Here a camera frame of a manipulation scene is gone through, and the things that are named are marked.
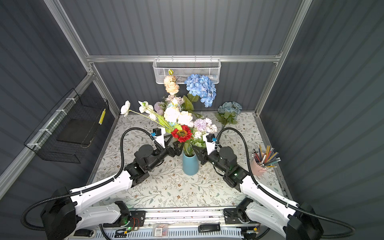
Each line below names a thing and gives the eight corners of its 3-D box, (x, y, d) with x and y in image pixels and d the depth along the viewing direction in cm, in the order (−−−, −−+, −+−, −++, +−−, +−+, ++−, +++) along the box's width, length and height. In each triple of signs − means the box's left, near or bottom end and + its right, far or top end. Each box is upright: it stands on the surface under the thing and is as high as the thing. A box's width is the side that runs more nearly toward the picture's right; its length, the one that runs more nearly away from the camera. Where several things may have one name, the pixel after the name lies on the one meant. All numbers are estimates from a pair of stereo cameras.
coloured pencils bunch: (254, 173, 90) (263, 161, 78) (250, 158, 97) (258, 145, 85) (270, 172, 90) (281, 161, 78) (265, 158, 97) (274, 145, 85)
